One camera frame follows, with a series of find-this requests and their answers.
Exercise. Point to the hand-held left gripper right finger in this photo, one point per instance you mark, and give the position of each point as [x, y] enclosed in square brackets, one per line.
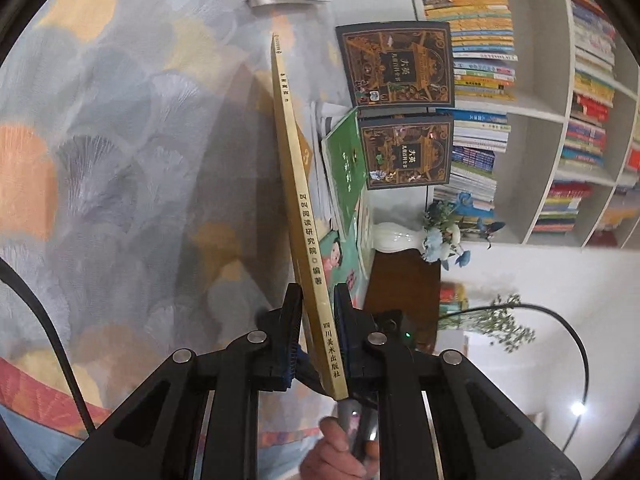
[345, 330]

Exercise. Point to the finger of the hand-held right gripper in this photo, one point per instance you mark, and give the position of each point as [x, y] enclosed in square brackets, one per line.
[312, 375]

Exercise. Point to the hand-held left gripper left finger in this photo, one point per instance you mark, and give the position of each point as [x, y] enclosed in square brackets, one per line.
[287, 360]

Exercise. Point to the light green book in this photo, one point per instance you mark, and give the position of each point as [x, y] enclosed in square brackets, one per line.
[335, 260]

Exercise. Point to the yellow-robed figure book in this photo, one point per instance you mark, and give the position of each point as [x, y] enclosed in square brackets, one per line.
[300, 210]

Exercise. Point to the dark green book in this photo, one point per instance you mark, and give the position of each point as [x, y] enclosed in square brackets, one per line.
[345, 170]

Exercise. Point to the row of white and blue books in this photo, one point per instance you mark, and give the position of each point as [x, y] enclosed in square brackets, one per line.
[475, 160]

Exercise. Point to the row of dark and yellow books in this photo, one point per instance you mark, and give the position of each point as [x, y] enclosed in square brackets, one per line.
[475, 20]

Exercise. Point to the person's right hand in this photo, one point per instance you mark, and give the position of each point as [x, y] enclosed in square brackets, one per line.
[330, 455]

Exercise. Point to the brown wooden cabinet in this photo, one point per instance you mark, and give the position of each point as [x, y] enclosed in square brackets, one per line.
[400, 280]

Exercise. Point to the white ribbed vase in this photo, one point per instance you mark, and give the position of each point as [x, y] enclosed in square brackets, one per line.
[395, 237]

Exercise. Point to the red jar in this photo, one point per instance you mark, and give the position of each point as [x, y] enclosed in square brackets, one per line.
[450, 292]

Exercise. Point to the green leafy plant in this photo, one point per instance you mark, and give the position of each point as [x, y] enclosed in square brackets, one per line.
[500, 325]

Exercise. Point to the dark ornate hardcover book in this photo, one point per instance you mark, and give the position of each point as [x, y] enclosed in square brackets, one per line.
[407, 152]
[395, 65]

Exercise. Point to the white bookshelf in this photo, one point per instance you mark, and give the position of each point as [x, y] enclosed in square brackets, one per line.
[540, 160]

